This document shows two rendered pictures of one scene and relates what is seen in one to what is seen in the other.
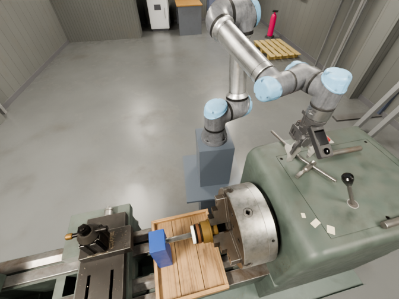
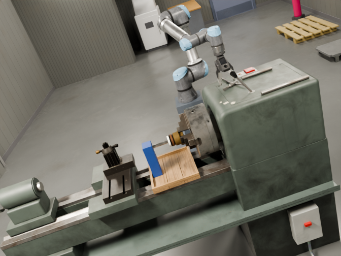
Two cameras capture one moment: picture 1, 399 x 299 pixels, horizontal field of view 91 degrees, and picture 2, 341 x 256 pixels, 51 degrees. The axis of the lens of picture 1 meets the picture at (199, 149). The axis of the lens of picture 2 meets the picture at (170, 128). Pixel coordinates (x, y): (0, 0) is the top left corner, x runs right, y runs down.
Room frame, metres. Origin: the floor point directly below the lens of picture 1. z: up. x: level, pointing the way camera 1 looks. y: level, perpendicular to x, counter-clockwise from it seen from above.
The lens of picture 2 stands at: (-1.62, -0.43, 2.13)
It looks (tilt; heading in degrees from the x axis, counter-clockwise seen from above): 26 degrees down; 13
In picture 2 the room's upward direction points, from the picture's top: 20 degrees counter-clockwise
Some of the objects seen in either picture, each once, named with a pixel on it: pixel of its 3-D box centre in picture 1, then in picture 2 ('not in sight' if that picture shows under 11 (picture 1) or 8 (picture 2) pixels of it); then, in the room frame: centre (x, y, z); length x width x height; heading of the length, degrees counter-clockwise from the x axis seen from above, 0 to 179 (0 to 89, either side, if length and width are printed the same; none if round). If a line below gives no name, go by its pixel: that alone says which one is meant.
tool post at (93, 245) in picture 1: (95, 239); (111, 157); (0.28, 0.43, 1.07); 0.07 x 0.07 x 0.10; 12
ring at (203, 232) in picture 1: (205, 231); (176, 138); (0.30, -0.02, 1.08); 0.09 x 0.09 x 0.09; 12
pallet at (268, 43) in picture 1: (275, 48); (304, 29); (5.08, -1.93, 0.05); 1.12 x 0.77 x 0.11; 6
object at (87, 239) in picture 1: (86, 232); (106, 148); (0.29, 0.43, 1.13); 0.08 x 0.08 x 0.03
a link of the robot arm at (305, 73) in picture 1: (299, 78); (204, 36); (0.61, -0.34, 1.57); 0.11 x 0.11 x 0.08; 28
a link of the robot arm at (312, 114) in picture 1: (318, 111); (217, 49); (0.53, -0.40, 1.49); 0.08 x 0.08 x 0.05
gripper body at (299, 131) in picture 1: (308, 128); (220, 60); (0.53, -0.40, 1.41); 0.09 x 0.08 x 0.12; 12
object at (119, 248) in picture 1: (107, 243); (118, 164); (0.29, 0.41, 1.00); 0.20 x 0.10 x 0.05; 102
